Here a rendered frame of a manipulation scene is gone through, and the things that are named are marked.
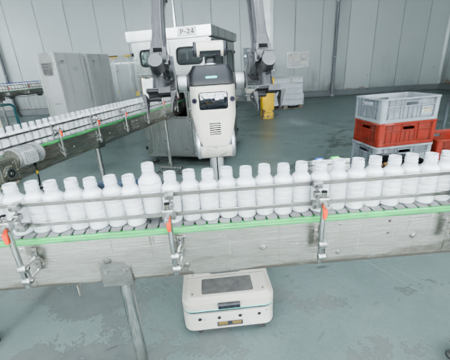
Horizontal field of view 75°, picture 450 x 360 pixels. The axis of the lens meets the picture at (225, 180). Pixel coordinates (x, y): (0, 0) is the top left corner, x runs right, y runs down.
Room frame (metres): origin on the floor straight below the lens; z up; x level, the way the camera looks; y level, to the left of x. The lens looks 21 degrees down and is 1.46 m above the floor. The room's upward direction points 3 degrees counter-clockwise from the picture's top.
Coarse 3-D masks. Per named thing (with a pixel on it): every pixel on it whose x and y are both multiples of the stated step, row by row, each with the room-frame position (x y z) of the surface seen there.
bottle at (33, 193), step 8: (24, 184) 0.82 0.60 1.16; (32, 184) 0.82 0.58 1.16; (32, 192) 0.82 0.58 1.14; (40, 192) 0.83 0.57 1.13; (24, 200) 0.81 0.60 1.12; (32, 200) 0.81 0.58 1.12; (40, 200) 0.82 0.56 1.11; (32, 208) 0.81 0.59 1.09; (40, 208) 0.81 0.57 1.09; (32, 216) 0.81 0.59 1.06; (40, 216) 0.81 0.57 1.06; (40, 232) 0.81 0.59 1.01
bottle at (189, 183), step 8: (184, 176) 0.84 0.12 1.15; (192, 176) 0.84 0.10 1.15; (184, 184) 0.83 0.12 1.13; (192, 184) 0.83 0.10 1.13; (184, 200) 0.83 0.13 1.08; (192, 200) 0.83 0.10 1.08; (184, 208) 0.83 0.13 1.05; (192, 208) 0.83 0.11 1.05; (200, 208) 0.85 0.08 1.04; (184, 216) 0.84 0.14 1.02; (192, 216) 0.82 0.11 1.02; (200, 216) 0.84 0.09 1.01
